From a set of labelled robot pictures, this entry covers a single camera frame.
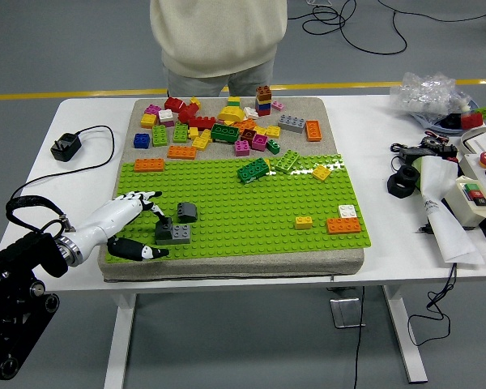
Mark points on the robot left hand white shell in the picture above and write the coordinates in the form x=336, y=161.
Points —
x=109, y=216

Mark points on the dark grey sloped brick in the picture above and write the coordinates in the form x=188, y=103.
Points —
x=162, y=233
x=187, y=212

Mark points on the light grey long brick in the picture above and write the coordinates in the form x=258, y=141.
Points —
x=182, y=234
x=292, y=122

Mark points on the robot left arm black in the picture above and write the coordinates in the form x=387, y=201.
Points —
x=24, y=253

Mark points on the orange long brick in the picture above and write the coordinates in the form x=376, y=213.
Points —
x=149, y=165
x=313, y=130
x=181, y=152
x=343, y=225

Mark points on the blue square brick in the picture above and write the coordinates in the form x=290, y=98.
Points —
x=141, y=140

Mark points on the lime green long brick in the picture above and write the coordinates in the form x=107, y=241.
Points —
x=159, y=135
x=288, y=161
x=180, y=132

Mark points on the yellow square brick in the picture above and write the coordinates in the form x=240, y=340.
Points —
x=321, y=172
x=273, y=131
x=148, y=120

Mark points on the white and pink brick stack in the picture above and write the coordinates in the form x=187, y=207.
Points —
x=166, y=116

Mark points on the yellow long brick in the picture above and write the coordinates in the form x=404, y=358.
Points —
x=201, y=142

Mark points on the small yellow brick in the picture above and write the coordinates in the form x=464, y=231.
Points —
x=303, y=223
x=260, y=130
x=195, y=101
x=193, y=132

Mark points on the green studded baseplate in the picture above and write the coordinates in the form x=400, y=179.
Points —
x=235, y=219

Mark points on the red sloped brick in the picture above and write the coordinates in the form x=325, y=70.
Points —
x=173, y=103

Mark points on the red long brick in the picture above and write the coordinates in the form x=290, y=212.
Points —
x=202, y=122

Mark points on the dark green long brick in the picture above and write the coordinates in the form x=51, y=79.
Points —
x=253, y=170
x=225, y=133

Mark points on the yellow arch brick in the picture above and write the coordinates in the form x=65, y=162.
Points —
x=231, y=113

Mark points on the dark red square brick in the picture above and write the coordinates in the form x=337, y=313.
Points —
x=248, y=134

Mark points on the magenta square brick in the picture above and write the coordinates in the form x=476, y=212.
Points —
x=259, y=142

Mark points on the lime and yellow brick stack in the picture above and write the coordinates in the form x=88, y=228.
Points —
x=234, y=101

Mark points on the white square brick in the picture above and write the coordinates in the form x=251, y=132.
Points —
x=347, y=211

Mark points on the small lime green brick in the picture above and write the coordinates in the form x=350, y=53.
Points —
x=484, y=112

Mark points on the black power plug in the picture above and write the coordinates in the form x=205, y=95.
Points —
x=66, y=148

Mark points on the white table leg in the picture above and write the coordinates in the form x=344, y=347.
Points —
x=119, y=344
x=405, y=340

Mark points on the brown orange blue red tower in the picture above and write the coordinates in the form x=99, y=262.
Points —
x=263, y=100

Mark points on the person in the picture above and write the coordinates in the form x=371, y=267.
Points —
x=218, y=32

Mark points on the grey-brown mat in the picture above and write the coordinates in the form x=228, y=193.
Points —
x=328, y=133

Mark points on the metal floor plate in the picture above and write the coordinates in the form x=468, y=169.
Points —
x=344, y=312

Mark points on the large black nut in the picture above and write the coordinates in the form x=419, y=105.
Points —
x=397, y=187

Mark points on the black power adapter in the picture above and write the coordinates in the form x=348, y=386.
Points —
x=417, y=153

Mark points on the pale blue bowl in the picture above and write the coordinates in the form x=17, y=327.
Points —
x=431, y=124

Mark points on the white paper sheet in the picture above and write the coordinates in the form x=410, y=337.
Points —
x=445, y=227

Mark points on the clear plastic bag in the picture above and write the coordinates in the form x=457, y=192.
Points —
x=425, y=95

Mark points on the small black part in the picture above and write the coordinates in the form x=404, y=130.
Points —
x=450, y=120

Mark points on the control box with buttons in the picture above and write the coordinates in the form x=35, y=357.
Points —
x=476, y=166

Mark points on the white flat device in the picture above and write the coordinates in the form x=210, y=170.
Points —
x=484, y=142

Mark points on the small white switch box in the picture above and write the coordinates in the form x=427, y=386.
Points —
x=459, y=202

